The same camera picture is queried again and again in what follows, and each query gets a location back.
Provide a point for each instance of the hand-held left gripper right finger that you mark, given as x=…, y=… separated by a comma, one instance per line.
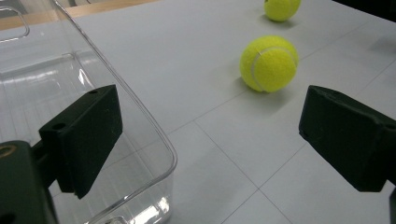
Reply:
x=348, y=137

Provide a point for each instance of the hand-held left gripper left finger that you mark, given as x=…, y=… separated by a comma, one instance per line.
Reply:
x=87, y=137

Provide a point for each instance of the clear plastic container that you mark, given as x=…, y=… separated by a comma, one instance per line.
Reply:
x=37, y=77

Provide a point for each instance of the yellow tennis ball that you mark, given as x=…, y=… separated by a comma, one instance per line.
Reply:
x=281, y=9
x=269, y=65

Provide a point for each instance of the wooden table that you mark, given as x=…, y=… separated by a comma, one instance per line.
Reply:
x=93, y=9

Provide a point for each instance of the white table cover sheet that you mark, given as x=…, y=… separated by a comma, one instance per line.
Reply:
x=202, y=62

